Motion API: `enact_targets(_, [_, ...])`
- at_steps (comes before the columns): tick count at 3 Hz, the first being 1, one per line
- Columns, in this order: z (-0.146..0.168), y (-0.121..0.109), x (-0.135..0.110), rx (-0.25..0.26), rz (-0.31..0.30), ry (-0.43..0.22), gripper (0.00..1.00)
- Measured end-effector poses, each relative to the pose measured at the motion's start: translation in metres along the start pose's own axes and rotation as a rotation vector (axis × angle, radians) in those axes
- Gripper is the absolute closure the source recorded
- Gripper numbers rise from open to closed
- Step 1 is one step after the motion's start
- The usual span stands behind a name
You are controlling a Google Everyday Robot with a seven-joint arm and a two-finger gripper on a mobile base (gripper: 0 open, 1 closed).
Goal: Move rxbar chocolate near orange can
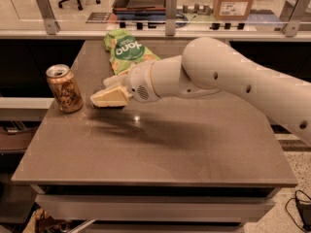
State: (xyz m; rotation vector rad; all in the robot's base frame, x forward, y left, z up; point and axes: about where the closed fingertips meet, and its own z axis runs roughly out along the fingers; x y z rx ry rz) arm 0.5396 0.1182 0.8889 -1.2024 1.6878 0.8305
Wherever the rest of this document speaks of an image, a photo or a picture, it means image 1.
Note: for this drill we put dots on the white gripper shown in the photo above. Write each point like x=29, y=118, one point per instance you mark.
x=140, y=81

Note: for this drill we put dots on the black rxbar chocolate bar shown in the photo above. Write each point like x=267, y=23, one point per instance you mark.
x=109, y=107

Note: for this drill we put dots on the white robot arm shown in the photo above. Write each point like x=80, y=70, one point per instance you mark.
x=206, y=67

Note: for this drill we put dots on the orange soda can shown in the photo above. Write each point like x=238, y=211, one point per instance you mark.
x=64, y=88

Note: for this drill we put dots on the green chip bag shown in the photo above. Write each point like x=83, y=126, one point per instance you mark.
x=125, y=51

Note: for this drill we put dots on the grey table drawer front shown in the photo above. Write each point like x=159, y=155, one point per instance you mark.
x=156, y=208

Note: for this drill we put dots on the cardboard box with label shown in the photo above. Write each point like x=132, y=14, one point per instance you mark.
x=232, y=9

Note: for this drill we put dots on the left metal glass post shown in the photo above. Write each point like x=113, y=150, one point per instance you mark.
x=50, y=22

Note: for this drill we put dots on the metal glass post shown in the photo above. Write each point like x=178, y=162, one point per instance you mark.
x=295, y=17
x=170, y=17
x=50, y=22

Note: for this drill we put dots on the middle metal glass post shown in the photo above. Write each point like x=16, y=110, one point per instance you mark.
x=170, y=17

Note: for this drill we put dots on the right metal glass post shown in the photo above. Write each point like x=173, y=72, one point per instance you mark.
x=295, y=17

